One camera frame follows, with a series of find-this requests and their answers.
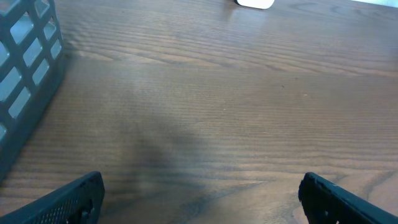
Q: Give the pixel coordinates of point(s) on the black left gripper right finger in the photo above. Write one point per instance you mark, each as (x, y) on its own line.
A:
(325, 202)

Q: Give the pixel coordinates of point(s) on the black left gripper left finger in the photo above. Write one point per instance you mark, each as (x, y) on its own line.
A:
(78, 202)

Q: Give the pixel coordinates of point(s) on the white barcode scanner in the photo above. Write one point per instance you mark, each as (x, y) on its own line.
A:
(257, 4)

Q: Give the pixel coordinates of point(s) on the grey plastic lattice basket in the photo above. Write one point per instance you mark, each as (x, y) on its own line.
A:
(32, 68)

